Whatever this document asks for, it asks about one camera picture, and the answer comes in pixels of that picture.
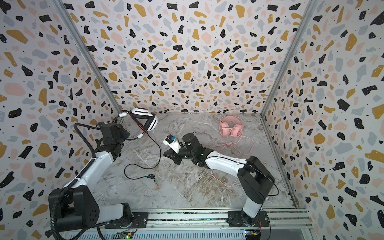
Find green circuit board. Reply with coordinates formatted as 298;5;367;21
113;231;134;240

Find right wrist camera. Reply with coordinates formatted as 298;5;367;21
163;135;183;154

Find pink headphones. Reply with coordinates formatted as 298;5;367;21
219;116;244;139

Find pink headphone cable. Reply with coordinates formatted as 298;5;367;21
209;134;256;188

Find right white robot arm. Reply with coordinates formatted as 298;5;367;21
163;133;275;227

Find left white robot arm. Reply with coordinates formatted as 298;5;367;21
49;122;134;240

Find white black headphones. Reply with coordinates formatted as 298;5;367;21
118;108;159;141

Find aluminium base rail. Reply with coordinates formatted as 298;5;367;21
59;206;316;240

